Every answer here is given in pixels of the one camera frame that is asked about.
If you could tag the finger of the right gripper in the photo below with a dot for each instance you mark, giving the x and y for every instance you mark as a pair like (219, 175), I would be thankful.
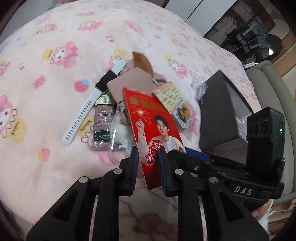
(198, 155)
(195, 165)

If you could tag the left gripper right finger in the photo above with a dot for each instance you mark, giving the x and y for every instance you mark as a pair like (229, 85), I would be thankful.
(206, 208)

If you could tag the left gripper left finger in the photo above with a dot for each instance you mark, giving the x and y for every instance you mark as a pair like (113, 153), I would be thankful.
(89, 206)

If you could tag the red envelope with man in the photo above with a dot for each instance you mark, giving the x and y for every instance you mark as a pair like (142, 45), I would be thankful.
(153, 127)

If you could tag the black cardboard box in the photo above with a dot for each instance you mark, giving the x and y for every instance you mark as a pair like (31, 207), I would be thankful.
(224, 113)

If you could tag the round photo badge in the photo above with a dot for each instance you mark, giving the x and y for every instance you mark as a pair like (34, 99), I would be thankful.
(182, 114)

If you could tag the colourful printed card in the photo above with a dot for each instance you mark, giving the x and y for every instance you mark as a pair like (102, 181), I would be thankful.
(168, 95)

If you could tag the crumpled clear plastic wrap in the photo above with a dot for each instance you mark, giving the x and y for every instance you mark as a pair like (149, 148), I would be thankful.
(198, 84)

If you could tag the grey upholstered headboard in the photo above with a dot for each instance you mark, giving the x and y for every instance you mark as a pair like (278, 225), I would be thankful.
(271, 91)

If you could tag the white power strip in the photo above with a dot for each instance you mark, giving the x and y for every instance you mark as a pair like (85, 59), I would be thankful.
(249, 65)

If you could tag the brown packaged socks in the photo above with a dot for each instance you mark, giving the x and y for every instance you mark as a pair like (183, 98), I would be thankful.
(104, 114)

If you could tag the white smartwatch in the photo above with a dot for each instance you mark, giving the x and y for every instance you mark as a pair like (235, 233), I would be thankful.
(100, 88)

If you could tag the white wardrobe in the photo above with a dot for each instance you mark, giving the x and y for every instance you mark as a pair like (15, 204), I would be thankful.
(205, 9)

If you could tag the pink cartoon blanket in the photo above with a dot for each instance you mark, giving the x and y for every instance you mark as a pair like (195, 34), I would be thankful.
(50, 66)

